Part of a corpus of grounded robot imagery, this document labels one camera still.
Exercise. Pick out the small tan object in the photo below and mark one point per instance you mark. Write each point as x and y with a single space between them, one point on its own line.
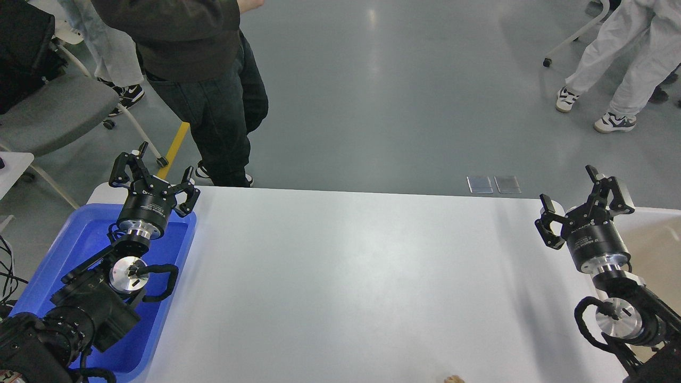
453 379

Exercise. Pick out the left metal floor plate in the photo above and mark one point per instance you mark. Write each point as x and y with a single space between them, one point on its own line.
480 185

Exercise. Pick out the small white side table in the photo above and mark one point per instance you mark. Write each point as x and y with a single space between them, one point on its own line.
10 173

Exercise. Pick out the beige plastic bin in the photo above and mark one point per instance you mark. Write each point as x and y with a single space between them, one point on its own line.
652 237

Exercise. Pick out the person in dark jacket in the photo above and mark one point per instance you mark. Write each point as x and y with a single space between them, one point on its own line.
200 63

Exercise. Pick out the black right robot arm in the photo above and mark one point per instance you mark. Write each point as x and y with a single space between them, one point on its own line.
631 322

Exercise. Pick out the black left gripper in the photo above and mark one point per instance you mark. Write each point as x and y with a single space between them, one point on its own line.
148 205

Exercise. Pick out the white chair with casters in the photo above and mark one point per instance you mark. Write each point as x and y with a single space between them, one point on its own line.
605 9

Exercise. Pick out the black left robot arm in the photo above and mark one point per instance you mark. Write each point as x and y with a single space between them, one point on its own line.
96 305

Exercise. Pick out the person in grey trousers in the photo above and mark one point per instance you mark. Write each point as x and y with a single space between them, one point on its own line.
113 51

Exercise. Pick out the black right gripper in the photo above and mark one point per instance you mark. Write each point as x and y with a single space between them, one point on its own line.
589 232

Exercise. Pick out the right metal floor plate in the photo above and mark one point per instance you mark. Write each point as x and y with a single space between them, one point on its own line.
507 184

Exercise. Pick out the blue plastic bin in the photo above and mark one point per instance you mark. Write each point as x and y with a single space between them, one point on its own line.
83 235

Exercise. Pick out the metal floor plate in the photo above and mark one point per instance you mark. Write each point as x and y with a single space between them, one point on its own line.
480 185
507 184

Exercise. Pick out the grey office chair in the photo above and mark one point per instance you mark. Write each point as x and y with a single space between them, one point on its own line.
59 113

